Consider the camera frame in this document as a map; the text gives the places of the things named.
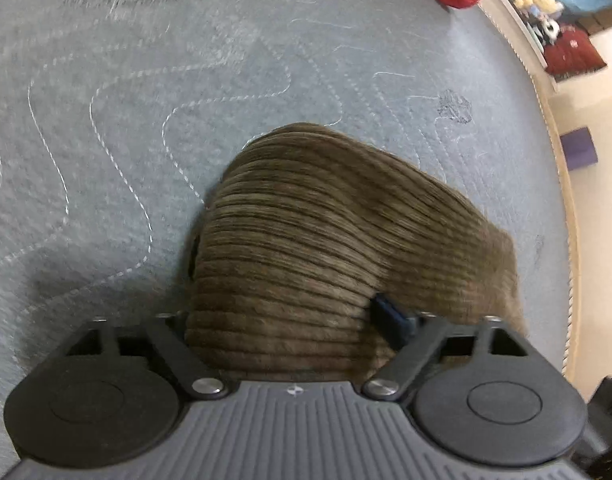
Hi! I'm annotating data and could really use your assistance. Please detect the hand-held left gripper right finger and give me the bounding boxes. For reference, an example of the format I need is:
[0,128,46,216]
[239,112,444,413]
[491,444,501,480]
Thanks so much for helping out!
[361,292,530,402]

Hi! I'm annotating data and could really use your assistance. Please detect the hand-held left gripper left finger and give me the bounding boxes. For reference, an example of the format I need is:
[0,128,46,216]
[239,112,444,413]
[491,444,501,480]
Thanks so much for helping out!
[67,311,233,402]

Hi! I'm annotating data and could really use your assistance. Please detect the brown corduroy pants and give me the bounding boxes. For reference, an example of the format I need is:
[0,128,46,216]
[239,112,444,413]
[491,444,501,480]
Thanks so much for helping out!
[185,122,530,387]

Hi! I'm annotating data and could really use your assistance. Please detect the grey quilted mat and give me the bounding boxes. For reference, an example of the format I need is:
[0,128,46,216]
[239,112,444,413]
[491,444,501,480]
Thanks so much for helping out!
[0,0,573,466]

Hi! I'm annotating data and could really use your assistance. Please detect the purple box on floor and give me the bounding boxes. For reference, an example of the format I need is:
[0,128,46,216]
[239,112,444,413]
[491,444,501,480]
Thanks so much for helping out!
[559,128,600,171]

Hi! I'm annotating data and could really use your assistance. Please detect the light wooden bed frame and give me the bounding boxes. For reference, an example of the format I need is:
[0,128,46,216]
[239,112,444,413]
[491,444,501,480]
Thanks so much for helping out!
[486,0,583,378]

